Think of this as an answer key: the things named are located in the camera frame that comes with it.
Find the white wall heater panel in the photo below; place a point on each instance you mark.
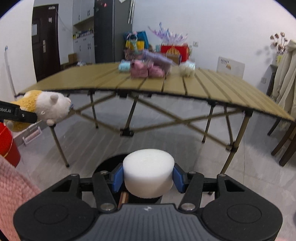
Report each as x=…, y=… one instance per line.
x=230, y=66

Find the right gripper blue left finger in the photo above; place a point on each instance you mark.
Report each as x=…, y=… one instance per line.
x=117, y=177

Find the dried flower bouquet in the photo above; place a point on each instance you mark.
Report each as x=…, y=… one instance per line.
x=279, y=42

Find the light blue plush cloth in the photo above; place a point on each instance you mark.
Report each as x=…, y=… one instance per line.
x=124, y=66

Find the dark wooden chair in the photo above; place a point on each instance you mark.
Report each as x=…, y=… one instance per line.
x=291, y=148

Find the tan folding slat table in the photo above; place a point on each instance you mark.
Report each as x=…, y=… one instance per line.
x=232, y=93

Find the dark grey refrigerator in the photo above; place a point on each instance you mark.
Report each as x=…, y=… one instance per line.
x=111, y=24

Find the clear plastic bag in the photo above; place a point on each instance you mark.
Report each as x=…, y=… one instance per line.
x=187, y=68

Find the iridescent flower bouquet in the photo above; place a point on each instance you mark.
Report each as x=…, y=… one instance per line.
x=168, y=37

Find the red plastic bucket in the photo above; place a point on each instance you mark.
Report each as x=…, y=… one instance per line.
x=9, y=149

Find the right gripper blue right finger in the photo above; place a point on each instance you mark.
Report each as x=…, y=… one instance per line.
x=179, y=178

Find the white floor bracket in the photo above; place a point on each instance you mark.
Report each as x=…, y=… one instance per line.
x=31, y=135

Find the dark brown door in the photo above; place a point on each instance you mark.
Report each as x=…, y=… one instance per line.
x=45, y=46

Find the cream hanging jacket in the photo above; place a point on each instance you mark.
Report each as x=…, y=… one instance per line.
x=284, y=83

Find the yellow white plush toy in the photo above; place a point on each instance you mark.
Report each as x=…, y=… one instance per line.
x=50, y=107

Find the purple drawstring cloth bag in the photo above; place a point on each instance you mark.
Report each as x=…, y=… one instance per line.
x=159, y=60

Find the red gift box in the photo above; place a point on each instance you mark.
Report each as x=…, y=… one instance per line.
x=177, y=53

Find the blue gift bag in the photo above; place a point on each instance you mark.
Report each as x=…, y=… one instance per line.
x=136, y=40

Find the white kitchen cabinet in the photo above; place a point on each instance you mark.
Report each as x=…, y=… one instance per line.
x=83, y=31

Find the open cardboard box floor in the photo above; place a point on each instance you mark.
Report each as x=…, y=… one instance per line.
x=72, y=61

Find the pink satin cloth bag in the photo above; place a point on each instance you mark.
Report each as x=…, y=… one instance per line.
x=140, y=69

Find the white round foam disc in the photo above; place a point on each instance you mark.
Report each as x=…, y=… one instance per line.
x=155, y=163

